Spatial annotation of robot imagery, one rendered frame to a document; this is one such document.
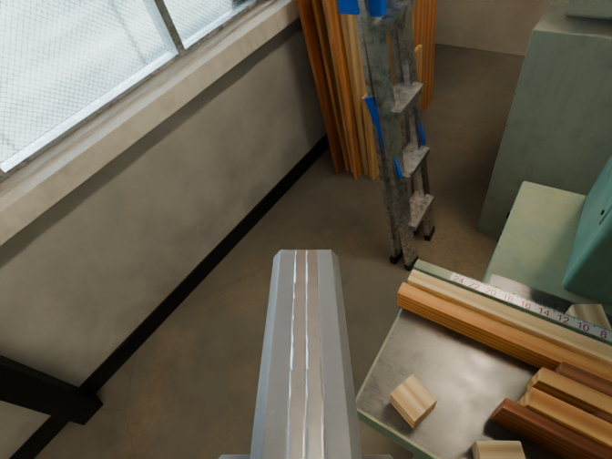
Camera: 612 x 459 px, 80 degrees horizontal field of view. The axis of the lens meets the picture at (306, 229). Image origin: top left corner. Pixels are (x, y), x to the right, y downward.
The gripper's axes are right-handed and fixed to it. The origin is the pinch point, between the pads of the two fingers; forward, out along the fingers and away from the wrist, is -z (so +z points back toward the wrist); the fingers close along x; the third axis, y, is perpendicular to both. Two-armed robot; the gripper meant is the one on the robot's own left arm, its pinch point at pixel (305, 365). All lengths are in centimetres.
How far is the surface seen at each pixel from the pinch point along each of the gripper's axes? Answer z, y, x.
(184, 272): -110, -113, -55
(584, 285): -34, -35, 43
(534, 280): -38, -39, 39
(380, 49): -97, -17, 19
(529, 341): -20.4, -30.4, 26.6
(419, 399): -15.2, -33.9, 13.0
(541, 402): -12.7, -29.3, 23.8
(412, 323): -26.6, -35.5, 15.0
